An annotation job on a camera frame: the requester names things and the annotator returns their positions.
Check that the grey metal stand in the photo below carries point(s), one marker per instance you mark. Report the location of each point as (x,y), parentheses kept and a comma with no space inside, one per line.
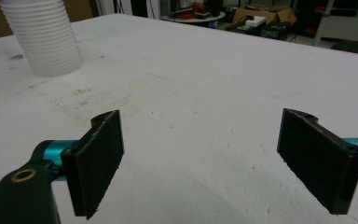
(322,23)

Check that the black equipment case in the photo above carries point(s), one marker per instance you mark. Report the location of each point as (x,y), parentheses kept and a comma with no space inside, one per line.
(273,30)

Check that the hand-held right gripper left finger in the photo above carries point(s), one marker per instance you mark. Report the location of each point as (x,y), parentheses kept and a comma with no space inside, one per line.
(94,161)

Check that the round white side table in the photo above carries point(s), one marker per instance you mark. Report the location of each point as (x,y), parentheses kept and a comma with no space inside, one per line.
(195,18)

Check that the red tool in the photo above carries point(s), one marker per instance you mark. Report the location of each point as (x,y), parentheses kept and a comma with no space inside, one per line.
(198,6)

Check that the white device box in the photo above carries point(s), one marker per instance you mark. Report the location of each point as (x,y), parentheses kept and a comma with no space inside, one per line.
(255,21)

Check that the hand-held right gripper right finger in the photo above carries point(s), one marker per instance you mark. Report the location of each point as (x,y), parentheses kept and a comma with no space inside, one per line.
(318,158)

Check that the brown cardboard box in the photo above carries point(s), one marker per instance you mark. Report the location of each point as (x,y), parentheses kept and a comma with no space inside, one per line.
(262,14)

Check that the stack of white paper cups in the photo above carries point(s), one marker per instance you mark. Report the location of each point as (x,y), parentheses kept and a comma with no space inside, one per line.
(45,37)

